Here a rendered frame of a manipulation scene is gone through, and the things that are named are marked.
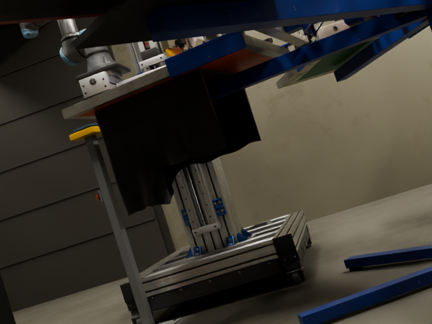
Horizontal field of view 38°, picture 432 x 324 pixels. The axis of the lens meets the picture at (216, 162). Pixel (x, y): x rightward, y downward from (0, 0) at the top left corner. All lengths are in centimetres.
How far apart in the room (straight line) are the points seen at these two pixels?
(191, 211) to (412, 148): 311
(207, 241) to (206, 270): 34
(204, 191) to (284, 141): 277
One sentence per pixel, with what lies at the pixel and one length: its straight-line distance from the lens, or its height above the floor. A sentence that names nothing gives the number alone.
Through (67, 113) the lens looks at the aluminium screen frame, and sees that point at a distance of 251.
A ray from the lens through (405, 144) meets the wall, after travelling 589.
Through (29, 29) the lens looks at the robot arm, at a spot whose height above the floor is 152.
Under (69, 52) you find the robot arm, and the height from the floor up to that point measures 141.
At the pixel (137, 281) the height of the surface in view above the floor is 23.
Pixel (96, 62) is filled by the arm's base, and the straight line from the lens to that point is 323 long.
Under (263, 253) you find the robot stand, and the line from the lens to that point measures 291.
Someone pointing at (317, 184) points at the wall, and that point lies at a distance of 586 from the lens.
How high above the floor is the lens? 50
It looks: 3 degrees up
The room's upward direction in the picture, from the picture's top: 18 degrees counter-clockwise
